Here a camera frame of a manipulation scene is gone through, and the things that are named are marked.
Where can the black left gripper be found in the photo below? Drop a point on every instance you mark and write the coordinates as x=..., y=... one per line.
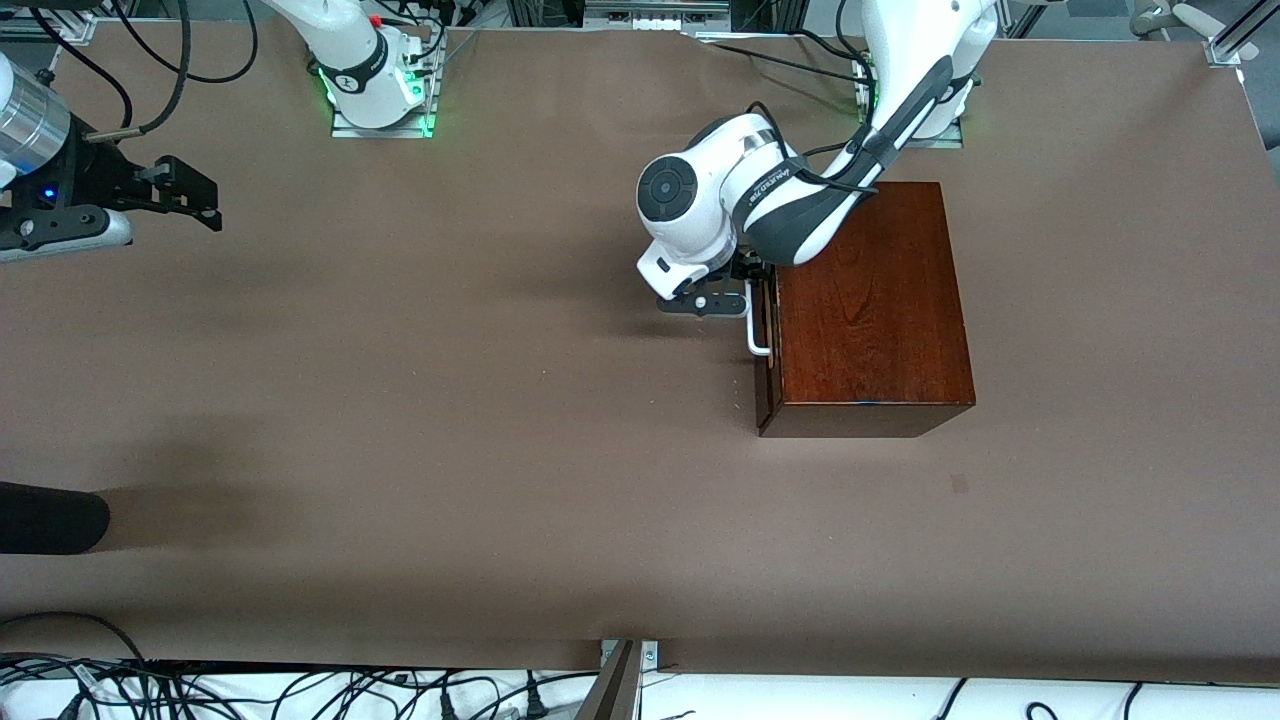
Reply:
x=752, y=269

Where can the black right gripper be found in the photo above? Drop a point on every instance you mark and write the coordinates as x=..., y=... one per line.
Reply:
x=97, y=168

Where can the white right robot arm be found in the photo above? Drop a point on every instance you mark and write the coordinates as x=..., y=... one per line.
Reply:
x=360, y=70

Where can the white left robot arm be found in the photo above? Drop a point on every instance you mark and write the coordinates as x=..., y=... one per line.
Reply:
x=720, y=190

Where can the dark brown wooden cabinet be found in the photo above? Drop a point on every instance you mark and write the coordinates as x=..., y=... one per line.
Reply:
x=870, y=320

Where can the black rounded cylinder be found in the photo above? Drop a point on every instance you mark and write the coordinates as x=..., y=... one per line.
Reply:
x=50, y=518

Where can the dark metal bar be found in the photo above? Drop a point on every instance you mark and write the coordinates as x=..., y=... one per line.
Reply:
x=612, y=690

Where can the grey chair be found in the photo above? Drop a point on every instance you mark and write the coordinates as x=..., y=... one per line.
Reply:
x=1185, y=20

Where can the silver edge bracket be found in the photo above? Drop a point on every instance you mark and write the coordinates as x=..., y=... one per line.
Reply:
x=648, y=655

